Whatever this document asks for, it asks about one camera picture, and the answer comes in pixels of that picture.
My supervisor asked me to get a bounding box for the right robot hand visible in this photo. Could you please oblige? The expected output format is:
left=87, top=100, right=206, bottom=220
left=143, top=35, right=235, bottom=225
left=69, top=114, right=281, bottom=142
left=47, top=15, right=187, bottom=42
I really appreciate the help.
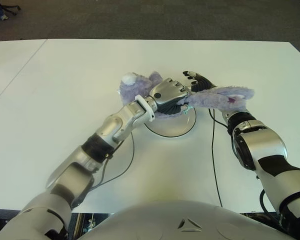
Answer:
left=182, top=70, right=218, bottom=93

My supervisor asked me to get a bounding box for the white plate black rim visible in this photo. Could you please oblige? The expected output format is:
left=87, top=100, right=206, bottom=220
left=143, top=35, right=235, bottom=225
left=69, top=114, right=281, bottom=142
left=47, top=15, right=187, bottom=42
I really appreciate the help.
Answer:
left=142, top=106, right=197, bottom=138

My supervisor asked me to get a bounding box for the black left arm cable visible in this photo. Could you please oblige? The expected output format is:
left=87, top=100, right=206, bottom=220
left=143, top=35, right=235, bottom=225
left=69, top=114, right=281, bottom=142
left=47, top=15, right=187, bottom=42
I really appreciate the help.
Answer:
left=88, top=131, right=136, bottom=191

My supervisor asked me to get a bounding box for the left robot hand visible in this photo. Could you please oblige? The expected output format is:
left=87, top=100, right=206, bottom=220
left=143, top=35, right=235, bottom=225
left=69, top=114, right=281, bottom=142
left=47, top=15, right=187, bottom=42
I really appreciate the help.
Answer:
left=148, top=77, right=191, bottom=115

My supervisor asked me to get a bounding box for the silver robot torso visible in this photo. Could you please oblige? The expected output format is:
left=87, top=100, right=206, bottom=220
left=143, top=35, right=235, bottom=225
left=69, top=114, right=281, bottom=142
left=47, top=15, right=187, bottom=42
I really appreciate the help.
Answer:
left=77, top=198, right=295, bottom=240

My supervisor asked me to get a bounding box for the black office chair base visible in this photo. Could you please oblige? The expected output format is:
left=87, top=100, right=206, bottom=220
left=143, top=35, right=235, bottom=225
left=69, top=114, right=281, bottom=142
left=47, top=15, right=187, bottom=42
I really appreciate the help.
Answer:
left=1, top=0, right=22, bottom=17

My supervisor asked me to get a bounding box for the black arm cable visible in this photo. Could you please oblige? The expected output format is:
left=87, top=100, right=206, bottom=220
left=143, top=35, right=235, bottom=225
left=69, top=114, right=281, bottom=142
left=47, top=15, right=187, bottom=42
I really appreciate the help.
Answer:
left=207, top=107, right=232, bottom=208
left=88, top=131, right=136, bottom=191

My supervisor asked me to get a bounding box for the purple plush doll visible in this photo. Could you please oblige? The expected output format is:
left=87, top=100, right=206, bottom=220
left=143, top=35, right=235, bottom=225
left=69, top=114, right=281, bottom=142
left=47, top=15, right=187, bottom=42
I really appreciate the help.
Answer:
left=117, top=71, right=255, bottom=120

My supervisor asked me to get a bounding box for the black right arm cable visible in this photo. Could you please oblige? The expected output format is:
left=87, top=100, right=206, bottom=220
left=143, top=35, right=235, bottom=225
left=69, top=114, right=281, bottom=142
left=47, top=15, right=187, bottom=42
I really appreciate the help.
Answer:
left=207, top=107, right=232, bottom=208

